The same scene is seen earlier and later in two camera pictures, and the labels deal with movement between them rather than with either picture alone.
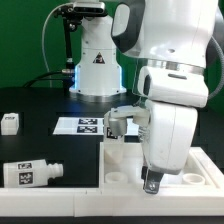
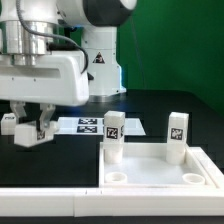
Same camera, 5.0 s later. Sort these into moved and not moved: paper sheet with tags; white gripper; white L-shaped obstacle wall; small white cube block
Moved: white gripper
Not moved: white L-shaped obstacle wall; paper sheet with tags; small white cube block
